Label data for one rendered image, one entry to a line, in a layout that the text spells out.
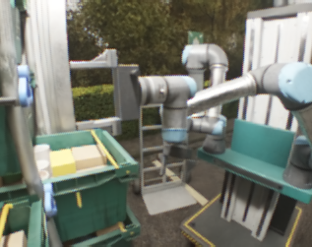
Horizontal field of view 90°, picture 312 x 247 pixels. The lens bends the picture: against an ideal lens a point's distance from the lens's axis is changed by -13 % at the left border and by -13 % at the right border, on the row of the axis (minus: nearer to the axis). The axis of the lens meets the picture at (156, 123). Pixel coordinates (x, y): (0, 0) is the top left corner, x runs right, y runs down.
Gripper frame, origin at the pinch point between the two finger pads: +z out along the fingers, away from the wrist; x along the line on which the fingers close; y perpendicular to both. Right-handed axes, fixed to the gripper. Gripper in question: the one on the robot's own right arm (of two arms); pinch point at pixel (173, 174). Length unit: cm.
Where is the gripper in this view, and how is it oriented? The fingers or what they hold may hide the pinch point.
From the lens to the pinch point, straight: 87.0
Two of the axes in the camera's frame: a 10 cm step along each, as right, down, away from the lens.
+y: 6.5, 1.9, 7.4
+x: -7.4, -0.7, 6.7
